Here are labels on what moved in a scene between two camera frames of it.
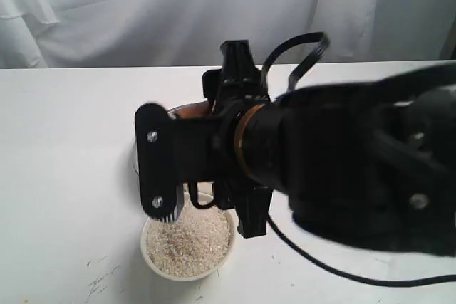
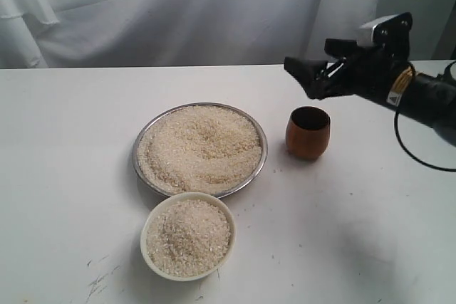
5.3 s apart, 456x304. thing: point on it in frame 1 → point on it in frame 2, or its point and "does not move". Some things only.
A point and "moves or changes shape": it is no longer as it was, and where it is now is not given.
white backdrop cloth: (170, 15) does not move
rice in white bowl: (195, 243) does not move
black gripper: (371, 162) → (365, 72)
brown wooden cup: (198, 110) moves or changes shape
